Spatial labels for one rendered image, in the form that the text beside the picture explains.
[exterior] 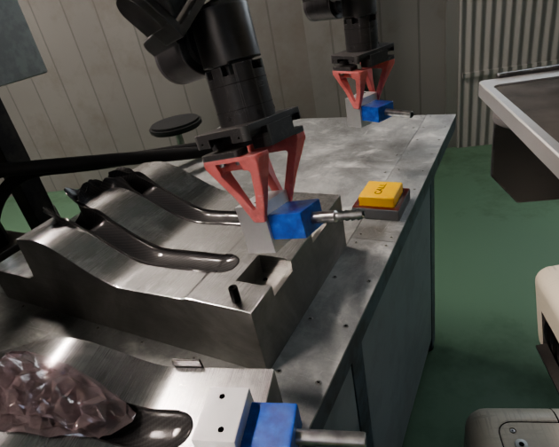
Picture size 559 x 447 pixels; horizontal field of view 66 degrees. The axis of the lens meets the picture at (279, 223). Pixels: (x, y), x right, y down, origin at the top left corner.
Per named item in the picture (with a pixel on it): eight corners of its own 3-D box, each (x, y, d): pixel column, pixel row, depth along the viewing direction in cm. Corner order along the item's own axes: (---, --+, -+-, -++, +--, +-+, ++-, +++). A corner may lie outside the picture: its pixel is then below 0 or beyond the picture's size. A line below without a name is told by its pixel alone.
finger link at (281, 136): (237, 222, 47) (210, 137, 44) (271, 199, 52) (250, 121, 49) (289, 219, 43) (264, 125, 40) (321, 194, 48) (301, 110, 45)
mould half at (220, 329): (346, 246, 67) (336, 166, 61) (268, 374, 48) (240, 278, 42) (121, 218, 91) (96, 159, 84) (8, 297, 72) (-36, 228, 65)
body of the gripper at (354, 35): (329, 66, 77) (325, 21, 74) (367, 52, 82) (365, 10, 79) (358, 67, 73) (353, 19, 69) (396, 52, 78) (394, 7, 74)
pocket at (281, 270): (296, 284, 53) (291, 259, 51) (276, 312, 49) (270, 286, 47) (264, 278, 55) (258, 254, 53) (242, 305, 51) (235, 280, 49)
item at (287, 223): (378, 230, 44) (367, 178, 42) (359, 251, 40) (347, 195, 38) (272, 235, 51) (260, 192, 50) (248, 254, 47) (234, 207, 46)
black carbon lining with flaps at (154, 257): (287, 223, 62) (275, 163, 58) (227, 294, 51) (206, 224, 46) (118, 207, 79) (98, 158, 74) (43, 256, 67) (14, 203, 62)
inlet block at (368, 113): (421, 125, 77) (420, 94, 74) (403, 134, 74) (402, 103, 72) (365, 118, 87) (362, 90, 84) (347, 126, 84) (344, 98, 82)
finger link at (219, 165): (222, 231, 45) (193, 143, 42) (260, 207, 50) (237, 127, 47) (276, 230, 41) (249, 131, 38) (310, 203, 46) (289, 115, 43)
